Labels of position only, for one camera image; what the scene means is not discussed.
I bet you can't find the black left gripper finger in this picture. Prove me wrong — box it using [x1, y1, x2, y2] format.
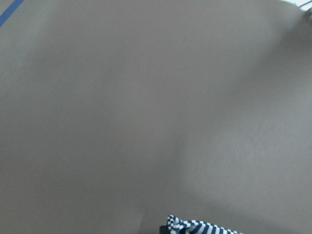
[159, 225, 168, 234]

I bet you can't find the blue white striped polo shirt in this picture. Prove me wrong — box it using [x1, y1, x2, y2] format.
[165, 214, 240, 234]

